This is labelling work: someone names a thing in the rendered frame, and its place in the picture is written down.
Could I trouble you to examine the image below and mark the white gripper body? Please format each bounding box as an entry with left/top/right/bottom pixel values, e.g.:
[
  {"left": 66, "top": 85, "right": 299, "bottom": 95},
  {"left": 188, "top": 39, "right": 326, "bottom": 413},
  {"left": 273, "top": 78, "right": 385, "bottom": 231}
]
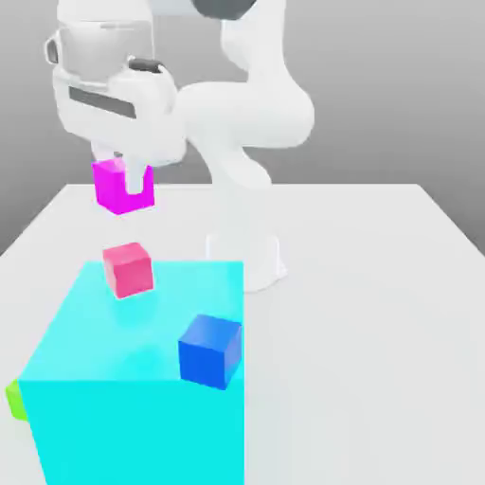
[{"left": 52, "top": 70, "right": 188, "bottom": 169}]

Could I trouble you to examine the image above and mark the small magenta cube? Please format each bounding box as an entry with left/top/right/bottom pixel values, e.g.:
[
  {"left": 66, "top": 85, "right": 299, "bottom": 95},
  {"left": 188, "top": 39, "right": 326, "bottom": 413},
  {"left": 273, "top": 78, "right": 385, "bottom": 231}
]
[{"left": 91, "top": 157, "right": 156, "bottom": 216}]

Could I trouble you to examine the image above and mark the small pink cube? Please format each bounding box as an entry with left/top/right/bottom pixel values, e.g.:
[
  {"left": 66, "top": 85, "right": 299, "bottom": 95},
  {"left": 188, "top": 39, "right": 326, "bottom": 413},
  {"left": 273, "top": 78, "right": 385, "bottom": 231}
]
[{"left": 101, "top": 242, "right": 155, "bottom": 301}]

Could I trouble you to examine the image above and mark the small blue cube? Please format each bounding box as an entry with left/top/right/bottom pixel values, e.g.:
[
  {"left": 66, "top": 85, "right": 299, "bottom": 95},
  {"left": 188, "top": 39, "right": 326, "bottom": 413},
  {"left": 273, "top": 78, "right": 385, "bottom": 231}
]
[{"left": 177, "top": 313, "right": 243, "bottom": 392}]

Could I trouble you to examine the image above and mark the small green cube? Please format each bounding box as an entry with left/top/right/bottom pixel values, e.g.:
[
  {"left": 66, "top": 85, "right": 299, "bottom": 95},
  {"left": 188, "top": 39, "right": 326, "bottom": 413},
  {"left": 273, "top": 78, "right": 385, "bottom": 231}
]
[{"left": 4, "top": 378, "right": 30, "bottom": 422}]

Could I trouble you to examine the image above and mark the large cyan box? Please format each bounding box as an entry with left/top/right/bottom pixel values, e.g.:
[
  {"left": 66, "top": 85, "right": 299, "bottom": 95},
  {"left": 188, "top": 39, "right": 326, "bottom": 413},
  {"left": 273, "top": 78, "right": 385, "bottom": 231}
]
[{"left": 16, "top": 260, "right": 246, "bottom": 485}]

